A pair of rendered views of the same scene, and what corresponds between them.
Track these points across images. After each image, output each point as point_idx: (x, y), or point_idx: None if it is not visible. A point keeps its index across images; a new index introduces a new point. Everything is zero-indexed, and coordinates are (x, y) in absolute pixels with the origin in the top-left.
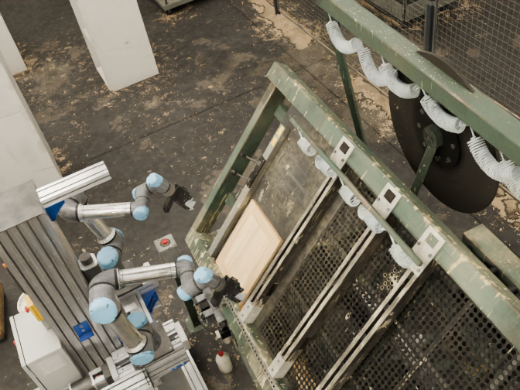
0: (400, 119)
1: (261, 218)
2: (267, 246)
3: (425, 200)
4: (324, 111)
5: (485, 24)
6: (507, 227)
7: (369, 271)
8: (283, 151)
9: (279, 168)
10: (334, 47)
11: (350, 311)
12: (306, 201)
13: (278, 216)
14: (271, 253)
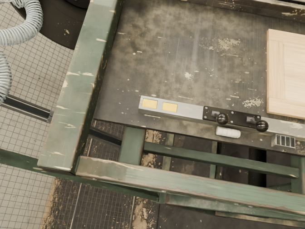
0: (79, 33)
1: (275, 75)
2: (292, 46)
3: (171, 216)
4: (86, 12)
5: (14, 204)
6: (156, 163)
7: (242, 181)
8: (174, 95)
9: (198, 88)
10: (16, 157)
11: (277, 154)
12: (205, 23)
13: (249, 54)
14: (291, 33)
